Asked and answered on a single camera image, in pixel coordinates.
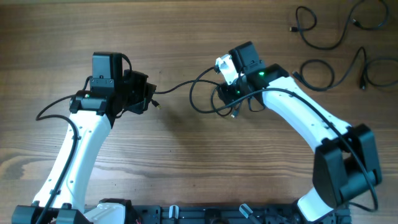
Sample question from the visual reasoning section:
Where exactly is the black short USB cable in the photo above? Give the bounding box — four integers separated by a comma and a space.
291, 46, 398, 93

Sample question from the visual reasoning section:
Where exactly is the black long USB cable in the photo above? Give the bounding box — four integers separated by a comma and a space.
289, 0, 391, 51

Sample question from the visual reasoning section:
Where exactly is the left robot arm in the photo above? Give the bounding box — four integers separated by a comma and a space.
11, 52, 156, 223

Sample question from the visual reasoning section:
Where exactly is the left camera cable black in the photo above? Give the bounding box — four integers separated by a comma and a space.
35, 95, 78, 224

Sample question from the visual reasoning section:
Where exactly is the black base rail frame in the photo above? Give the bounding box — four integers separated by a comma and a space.
86, 203, 352, 224

